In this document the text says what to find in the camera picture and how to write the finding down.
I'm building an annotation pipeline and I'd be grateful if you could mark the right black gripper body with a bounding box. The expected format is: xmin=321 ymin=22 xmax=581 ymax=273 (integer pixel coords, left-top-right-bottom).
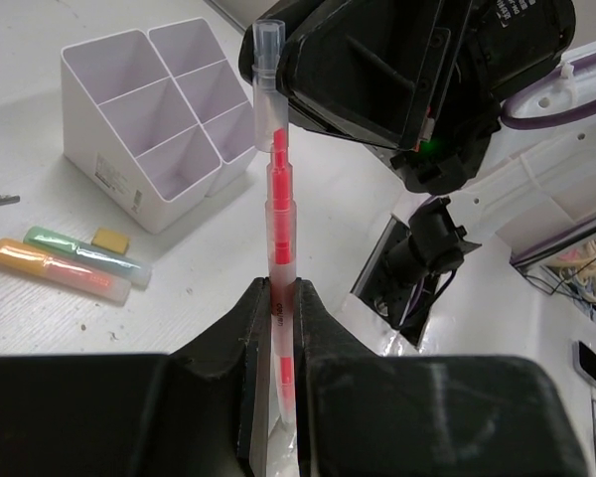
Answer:
xmin=391 ymin=1 xmax=576 ymax=195

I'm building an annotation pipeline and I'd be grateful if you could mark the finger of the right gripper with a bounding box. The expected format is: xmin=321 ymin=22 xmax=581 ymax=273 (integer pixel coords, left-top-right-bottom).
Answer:
xmin=276 ymin=0 xmax=453 ymax=153

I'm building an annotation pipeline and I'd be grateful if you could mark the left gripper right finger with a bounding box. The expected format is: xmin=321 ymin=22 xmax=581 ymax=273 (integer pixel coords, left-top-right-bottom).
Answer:
xmin=294 ymin=279 xmax=588 ymax=476

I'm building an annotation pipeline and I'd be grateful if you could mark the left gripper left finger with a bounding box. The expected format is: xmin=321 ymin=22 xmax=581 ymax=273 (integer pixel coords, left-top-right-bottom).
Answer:
xmin=0 ymin=278 xmax=270 ymax=476

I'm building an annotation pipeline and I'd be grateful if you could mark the clear pen cap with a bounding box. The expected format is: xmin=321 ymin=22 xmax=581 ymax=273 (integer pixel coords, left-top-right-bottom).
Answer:
xmin=252 ymin=19 xmax=289 ymax=153

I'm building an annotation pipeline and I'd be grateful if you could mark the red pen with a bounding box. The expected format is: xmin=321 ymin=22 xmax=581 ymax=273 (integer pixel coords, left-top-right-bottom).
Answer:
xmin=265 ymin=128 xmax=296 ymax=427

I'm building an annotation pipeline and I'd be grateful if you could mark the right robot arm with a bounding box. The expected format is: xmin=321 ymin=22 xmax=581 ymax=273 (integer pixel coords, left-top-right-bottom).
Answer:
xmin=266 ymin=1 xmax=596 ymax=343

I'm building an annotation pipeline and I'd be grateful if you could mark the green highlighter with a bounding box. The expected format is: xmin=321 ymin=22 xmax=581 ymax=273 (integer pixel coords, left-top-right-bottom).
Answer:
xmin=23 ymin=227 xmax=152 ymax=289

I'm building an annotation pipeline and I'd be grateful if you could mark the right white organizer box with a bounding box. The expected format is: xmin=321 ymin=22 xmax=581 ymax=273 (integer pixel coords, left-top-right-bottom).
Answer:
xmin=148 ymin=18 xmax=256 ymax=197

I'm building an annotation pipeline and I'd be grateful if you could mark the white organizer box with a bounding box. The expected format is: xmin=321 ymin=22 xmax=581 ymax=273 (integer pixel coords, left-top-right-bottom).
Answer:
xmin=148 ymin=18 xmax=256 ymax=197
xmin=61 ymin=30 xmax=222 ymax=234

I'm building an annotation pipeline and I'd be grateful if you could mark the yellow eraser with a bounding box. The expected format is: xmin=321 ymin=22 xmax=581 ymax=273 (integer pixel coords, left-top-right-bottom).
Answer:
xmin=91 ymin=228 xmax=130 ymax=254

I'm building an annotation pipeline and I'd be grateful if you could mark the orange highlighter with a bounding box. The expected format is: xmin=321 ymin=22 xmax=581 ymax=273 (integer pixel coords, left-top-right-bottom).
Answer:
xmin=0 ymin=238 xmax=132 ymax=304

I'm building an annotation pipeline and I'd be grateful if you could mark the left white organizer box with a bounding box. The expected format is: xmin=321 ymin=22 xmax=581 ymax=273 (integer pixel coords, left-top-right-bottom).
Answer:
xmin=61 ymin=30 xmax=222 ymax=234

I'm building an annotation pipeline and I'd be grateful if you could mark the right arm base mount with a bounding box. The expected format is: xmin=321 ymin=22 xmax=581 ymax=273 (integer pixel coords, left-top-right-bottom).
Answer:
xmin=352 ymin=217 xmax=478 ymax=347

